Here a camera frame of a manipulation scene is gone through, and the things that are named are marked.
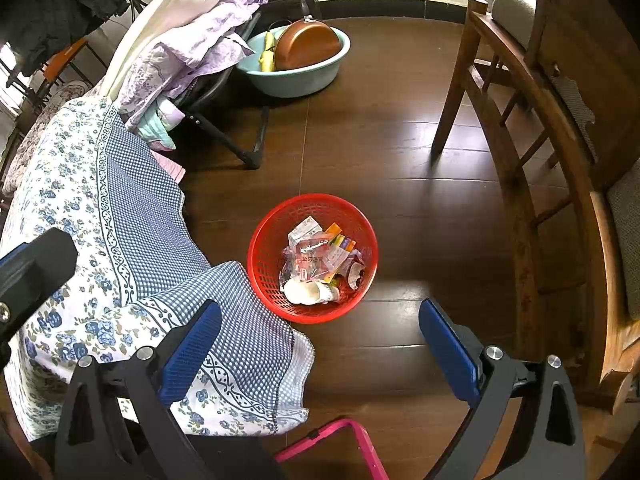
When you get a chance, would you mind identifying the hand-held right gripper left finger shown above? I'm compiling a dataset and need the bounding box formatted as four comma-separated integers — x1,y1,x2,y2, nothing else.
54,300,223,480

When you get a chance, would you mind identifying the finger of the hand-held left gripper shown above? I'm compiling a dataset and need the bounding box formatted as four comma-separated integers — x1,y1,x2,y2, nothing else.
0,227,79,361

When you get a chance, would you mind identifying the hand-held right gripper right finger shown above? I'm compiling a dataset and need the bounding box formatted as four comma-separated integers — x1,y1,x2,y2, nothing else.
419,298,588,480

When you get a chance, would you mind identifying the red plastic basket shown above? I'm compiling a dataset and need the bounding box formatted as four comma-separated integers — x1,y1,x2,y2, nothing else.
247,193,379,324

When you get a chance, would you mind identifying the pink plastic packet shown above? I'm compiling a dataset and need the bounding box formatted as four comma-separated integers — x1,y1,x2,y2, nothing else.
287,240,346,281

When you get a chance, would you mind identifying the small white carton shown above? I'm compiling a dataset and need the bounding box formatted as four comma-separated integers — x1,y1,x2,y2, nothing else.
288,216,323,246

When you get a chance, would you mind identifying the blue floral bedsheet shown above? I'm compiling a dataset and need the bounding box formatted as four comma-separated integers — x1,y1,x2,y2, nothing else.
0,95,316,441

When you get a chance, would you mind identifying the pink cloth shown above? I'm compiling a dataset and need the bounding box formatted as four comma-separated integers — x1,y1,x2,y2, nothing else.
155,152,186,183

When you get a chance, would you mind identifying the mint green cloth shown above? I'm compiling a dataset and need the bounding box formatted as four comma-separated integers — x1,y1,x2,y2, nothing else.
137,97,186,151

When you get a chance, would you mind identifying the brown wooden chair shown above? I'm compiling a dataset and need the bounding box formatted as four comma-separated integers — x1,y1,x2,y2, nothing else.
432,0,640,411

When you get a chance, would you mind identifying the black jacket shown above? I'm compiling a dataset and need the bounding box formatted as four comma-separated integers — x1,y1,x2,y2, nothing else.
0,0,133,73

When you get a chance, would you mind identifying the purple folded blanket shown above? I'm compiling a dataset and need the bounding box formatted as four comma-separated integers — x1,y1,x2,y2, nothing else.
117,0,271,126

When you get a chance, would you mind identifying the light blue basin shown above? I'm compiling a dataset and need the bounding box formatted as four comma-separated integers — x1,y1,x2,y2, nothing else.
235,19,352,98

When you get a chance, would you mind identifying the white quilted pillow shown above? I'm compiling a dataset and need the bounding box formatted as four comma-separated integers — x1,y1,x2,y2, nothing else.
102,0,241,101

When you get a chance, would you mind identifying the yellow plastic item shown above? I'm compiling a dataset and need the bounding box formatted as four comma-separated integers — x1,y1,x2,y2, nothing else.
259,30,277,73

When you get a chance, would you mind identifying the copper frying pan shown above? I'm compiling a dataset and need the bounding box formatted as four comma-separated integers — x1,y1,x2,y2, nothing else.
272,0,343,72

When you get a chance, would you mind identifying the beige seat cushion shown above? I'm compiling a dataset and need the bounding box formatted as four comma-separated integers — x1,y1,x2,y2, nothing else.
492,0,538,51

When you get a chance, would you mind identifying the pink stool frame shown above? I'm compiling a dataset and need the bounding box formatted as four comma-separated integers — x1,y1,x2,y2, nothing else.
275,419,390,480

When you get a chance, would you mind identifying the black folding chair frame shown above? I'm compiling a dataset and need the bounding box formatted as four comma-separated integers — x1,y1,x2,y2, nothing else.
172,10,271,170

